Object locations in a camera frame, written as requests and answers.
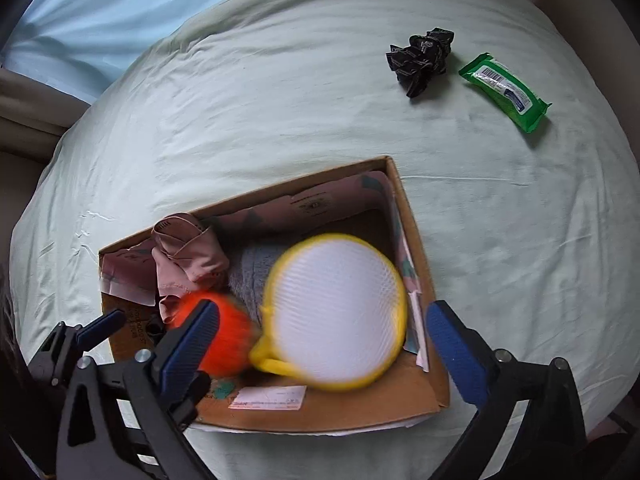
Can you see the cardboard box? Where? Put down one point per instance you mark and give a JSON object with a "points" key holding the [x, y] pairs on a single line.
{"points": [[350, 400]]}

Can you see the light blue hanging cloth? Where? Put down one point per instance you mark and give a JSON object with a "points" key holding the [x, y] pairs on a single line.
{"points": [[100, 10]]}

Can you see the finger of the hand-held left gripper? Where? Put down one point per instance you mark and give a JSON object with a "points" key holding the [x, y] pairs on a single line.
{"points": [[55, 350], [102, 327]]}

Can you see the pink fabric garment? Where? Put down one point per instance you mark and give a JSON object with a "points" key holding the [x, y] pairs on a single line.
{"points": [[190, 260]]}

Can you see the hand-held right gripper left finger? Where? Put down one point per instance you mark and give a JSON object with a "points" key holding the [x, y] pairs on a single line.
{"points": [[195, 340]]}

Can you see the bed with pale green sheet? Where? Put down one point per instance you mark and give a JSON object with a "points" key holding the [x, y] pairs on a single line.
{"points": [[300, 110]]}

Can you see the grey towel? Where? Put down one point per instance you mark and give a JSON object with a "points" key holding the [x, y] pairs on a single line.
{"points": [[250, 275]]}

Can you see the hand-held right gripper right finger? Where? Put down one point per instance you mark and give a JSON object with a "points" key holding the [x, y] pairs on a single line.
{"points": [[455, 350]]}

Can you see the orange fluffy pompom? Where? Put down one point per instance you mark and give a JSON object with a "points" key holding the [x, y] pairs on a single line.
{"points": [[230, 335]]}

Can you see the green wet wipes packet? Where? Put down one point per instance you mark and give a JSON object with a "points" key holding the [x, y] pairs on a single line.
{"points": [[520, 105]]}

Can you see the black patterned scrunchie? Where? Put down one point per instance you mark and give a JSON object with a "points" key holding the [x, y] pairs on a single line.
{"points": [[420, 60]]}

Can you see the yellow rimmed white mesh puff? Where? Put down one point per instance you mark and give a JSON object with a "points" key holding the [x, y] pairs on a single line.
{"points": [[335, 310]]}

